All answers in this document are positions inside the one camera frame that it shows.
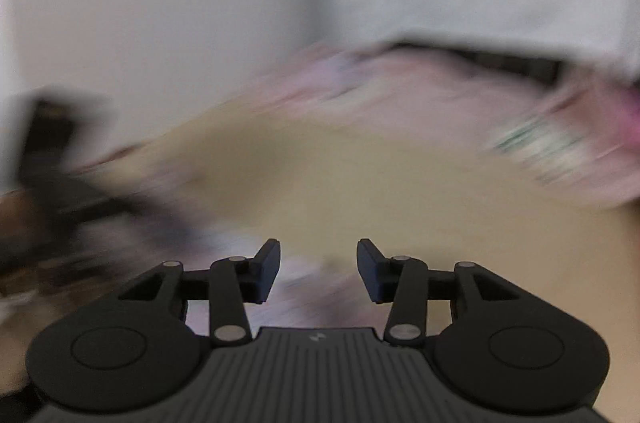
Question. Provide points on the pink blanket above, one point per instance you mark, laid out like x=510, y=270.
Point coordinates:
x=410, y=88

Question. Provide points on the folded white green-flowered cloth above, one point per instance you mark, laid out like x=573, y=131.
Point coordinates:
x=540, y=148

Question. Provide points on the pink floral garment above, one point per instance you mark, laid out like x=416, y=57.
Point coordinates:
x=310, y=285

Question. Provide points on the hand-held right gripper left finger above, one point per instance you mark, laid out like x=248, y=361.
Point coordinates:
x=267, y=270

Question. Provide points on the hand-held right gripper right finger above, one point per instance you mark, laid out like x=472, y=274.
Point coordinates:
x=369, y=270

